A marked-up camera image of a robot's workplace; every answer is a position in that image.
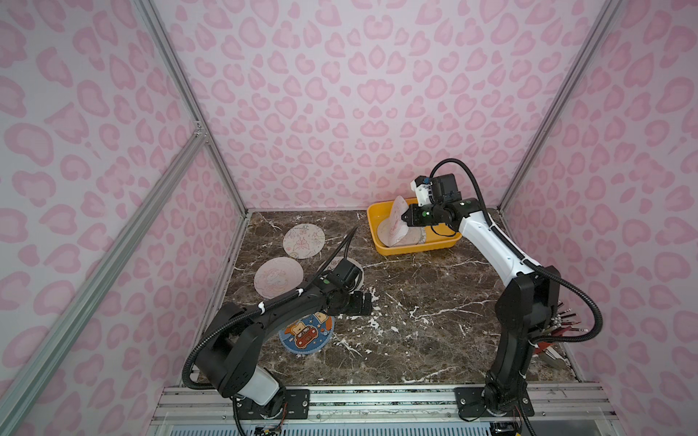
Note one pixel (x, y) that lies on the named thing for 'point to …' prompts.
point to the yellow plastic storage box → (437, 236)
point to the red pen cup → (541, 347)
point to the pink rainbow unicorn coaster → (277, 276)
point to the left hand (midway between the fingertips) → (362, 308)
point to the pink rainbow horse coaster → (393, 230)
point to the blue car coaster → (308, 334)
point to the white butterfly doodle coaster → (304, 241)
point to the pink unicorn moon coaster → (413, 236)
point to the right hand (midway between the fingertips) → (404, 215)
